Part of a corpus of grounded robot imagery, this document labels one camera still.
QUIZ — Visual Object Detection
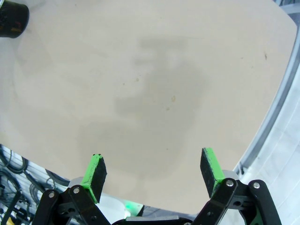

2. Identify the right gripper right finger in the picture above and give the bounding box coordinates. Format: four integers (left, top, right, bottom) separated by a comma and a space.
192, 147, 282, 225

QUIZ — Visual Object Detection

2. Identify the black mesh pen holder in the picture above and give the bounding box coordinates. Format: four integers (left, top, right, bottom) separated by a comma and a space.
0, 0, 30, 38

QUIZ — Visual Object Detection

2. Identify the robot base with green lights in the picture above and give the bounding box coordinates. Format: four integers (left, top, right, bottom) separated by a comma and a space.
97, 194, 145, 218

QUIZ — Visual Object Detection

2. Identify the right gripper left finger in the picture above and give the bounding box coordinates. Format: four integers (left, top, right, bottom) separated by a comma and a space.
34, 153, 111, 225

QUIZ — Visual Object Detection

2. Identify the black cable bundle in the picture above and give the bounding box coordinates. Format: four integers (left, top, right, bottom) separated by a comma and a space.
0, 144, 71, 225

